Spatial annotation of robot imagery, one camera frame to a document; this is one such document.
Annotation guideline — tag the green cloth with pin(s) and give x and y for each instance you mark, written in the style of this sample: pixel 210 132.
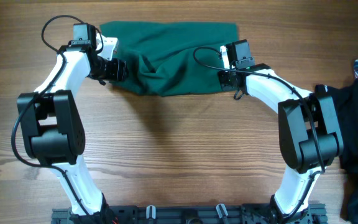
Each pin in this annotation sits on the green cloth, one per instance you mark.
pixel 167 59

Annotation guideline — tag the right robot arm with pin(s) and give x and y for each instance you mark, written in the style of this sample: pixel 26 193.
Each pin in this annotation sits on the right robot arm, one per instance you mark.
pixel 309 134

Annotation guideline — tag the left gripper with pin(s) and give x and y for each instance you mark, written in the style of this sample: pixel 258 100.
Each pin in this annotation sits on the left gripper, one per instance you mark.
pixel 116 73

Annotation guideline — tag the black mounting rail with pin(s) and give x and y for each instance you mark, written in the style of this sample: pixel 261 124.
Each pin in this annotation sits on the black mounting rail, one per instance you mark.
pixel 242 214

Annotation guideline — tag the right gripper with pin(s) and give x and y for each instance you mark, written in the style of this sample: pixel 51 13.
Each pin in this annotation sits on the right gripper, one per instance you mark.
pixel 224 84

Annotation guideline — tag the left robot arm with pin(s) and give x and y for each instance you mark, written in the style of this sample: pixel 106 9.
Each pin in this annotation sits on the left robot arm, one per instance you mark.
pixel 51 126

